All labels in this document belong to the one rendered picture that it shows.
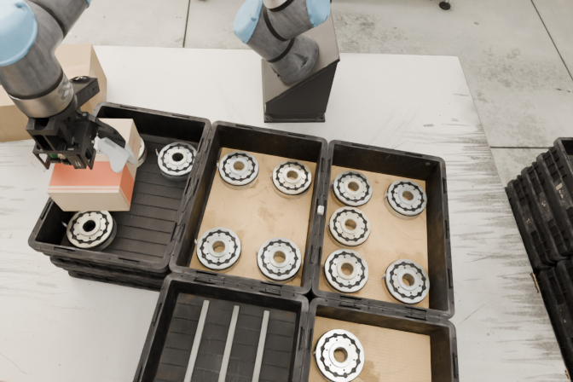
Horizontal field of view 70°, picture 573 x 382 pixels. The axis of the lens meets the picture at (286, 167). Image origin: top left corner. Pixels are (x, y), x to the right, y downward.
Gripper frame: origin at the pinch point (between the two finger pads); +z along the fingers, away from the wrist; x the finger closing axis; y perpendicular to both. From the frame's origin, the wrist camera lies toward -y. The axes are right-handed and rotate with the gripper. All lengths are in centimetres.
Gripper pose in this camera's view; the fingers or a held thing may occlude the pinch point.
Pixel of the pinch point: (95, 159)
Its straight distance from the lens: 84.7
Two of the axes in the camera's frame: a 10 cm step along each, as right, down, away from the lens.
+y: 0.4, 8.6, -5.1
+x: 10.0, 0.1, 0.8
